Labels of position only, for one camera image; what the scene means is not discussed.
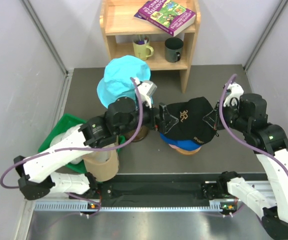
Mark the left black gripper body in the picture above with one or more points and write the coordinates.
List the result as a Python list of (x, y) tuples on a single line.
[(149, 118)]

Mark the pink baseball cap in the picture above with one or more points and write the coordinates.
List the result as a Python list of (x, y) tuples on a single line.
[(174, 146)]

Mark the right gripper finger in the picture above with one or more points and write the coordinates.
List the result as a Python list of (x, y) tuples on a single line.
[(214, 114), (211, 121)]

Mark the white hat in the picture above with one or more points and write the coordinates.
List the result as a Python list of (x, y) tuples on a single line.
[(62, 137)]

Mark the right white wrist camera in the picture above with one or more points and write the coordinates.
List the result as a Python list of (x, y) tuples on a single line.
[(232, 95)]

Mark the yellow-green mug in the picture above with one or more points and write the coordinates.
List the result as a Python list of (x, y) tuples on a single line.
[(142, 49)]

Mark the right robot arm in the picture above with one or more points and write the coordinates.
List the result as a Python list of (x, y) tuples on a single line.
[(244, 117)]

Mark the light wooden hat stand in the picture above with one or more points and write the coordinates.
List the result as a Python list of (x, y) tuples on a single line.
[(187, 152)]

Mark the tan hat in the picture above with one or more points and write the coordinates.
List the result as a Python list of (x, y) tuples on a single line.
[(103, 165)]

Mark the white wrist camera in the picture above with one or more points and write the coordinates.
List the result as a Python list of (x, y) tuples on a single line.
[(232, 95), (146, 90)]

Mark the dark green mug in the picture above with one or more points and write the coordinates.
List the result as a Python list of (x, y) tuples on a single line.
[(173, 49)]

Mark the purple children's book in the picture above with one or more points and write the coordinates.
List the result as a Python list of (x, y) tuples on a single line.
[(167, 15)]

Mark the wooden shelf unit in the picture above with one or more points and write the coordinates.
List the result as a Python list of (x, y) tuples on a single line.
[(117, 19)]

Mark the green plastic tray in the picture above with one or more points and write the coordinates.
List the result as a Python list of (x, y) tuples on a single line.
[(66, 121)]

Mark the blue baseball cap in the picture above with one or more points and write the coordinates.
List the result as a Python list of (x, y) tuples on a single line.
[(183, 144)]

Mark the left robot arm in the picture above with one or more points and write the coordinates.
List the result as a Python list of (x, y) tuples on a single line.
[(38, 173)]

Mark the black cap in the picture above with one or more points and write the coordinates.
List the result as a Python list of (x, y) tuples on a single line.
[(190, 124)]

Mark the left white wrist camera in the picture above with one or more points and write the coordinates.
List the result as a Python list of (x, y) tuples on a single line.
[(146, 90)]

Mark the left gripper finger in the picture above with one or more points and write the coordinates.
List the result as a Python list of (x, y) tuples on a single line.
[(165, 115), (164, 127)]

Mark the cyan bucket hat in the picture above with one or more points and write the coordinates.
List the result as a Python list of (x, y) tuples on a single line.
[(116, 81)]

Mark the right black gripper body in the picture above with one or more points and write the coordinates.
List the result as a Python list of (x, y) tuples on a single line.
[(233, 120)]

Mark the pens in mug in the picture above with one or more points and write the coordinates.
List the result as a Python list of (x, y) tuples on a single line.
[(141, 39)]

